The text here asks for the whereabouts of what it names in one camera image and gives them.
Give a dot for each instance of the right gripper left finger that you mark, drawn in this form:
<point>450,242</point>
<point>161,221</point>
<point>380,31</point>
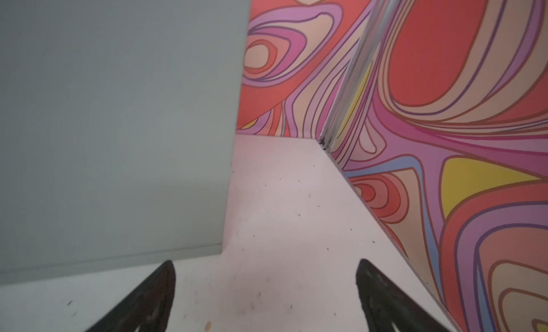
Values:
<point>147,307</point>

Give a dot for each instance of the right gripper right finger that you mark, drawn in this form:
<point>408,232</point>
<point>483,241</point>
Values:
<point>386,307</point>

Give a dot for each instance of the grey metal cabinet box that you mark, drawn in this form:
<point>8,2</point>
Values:
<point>117,130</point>

